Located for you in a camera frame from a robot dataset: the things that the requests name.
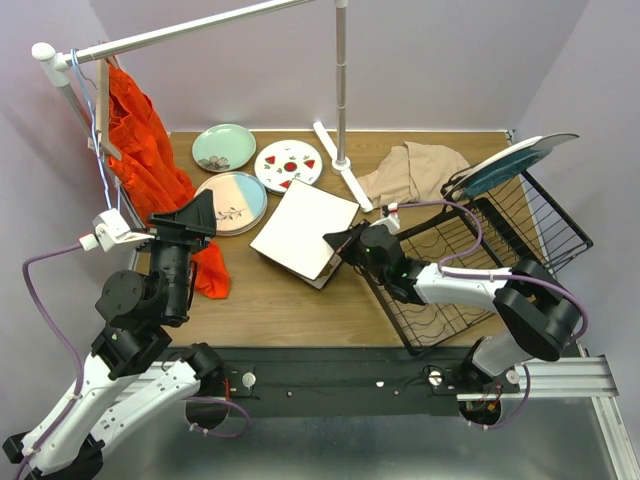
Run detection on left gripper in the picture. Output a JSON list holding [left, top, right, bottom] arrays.
[[130, 188, 219, 321]]

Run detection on cream and teal plate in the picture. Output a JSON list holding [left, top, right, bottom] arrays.
[[195, 171, 268, 236]]

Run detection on square leaf pattern plate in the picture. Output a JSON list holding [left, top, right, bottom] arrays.
[[302, 258, 342, 290]]

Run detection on large square green plate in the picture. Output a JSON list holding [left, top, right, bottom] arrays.
[[250, 180, 359, 279]]

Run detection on green round plate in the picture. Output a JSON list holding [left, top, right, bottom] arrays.
[[191, 124, 256, 173]]

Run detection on white blue rimmed plate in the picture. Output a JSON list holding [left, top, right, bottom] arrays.
[[254, 139, 324, 190]]

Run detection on teal round plate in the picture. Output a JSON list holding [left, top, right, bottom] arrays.
[[458, 148, 551, 199]]

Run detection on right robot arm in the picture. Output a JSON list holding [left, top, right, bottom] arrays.
[[323, 221, 587, 392]]

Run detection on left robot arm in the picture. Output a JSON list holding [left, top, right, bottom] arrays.
[[3, 190, 225, 479]]

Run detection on white clothes rack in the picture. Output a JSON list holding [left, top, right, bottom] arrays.
[[31, 1, 373, 213]]

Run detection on orange garment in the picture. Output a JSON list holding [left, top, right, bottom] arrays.
[[104, 67, 232, 300]]

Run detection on beige cloth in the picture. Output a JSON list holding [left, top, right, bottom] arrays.
[[357, 141, 470, 207]]

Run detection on wooden clip hanger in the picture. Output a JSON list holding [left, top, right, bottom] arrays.
[[88, 55, 121, 161]]

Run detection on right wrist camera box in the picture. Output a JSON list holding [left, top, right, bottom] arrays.
[[381, 203, 400, 234]]

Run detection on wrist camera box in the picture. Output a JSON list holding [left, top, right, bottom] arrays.
[[381, 203, 400, 234], [79, 209, 154, 253]]

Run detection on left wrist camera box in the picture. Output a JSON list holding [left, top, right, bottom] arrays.
[[79, 209, 154, 253]]

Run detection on black mounting rail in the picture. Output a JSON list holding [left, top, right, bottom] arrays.
[[164, 344, 531, 419]]

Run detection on black wire dish rack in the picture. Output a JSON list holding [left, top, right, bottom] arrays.
[[362, 169, 595, 357]]

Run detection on blue wire hanger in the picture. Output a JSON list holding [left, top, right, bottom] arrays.
[[71, 49, 123, 212]]

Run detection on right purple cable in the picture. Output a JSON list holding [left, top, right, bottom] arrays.
[[389, 199, 590, 431]]

